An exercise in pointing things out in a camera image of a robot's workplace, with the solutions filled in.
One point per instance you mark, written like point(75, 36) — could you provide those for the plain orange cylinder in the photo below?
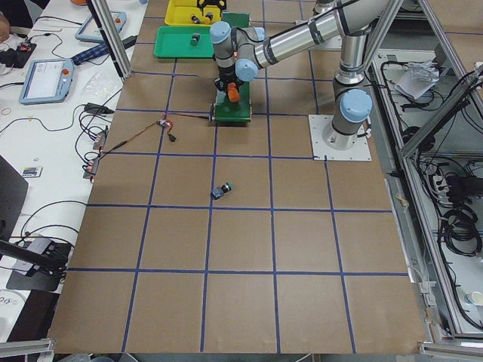
point(233, 92)

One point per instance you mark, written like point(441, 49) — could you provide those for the green push button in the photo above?
point(195, 38)
point(220, 191)

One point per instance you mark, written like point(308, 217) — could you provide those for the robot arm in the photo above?
point(240, 53)
point(320, 7)

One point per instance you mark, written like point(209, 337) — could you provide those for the green conveyor belt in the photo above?
point(226, 38)

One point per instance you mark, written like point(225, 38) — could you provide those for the yellow plastic tray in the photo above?
point(179, 13)

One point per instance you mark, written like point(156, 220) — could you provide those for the green plastic tray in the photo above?
point(174, 42)

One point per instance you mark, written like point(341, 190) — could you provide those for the folded blue umbrella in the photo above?
point(100, 50)

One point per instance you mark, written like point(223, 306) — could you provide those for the black adapter on desk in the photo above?
point(96, 109)

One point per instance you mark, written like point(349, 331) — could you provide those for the lower teach pendant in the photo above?
point(47, 81)

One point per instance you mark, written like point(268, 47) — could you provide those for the crumpled white paper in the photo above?
point(418, 79)

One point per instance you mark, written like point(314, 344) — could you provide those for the aluminium frame upright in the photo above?
point(103, 18)

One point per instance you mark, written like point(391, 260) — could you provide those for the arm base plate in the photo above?
point(329, 145)

